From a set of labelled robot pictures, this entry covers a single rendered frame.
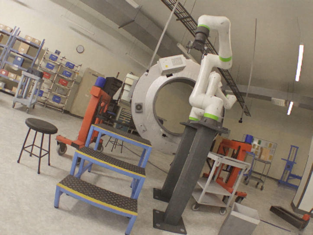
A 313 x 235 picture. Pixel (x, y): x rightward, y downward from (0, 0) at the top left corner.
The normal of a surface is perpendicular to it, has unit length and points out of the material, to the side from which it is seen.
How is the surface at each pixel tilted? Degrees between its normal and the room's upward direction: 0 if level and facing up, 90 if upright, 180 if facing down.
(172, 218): 90
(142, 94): 90
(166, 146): 90
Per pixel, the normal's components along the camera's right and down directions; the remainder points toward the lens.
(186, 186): 0.02, -0.04
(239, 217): -0.51, -0.22
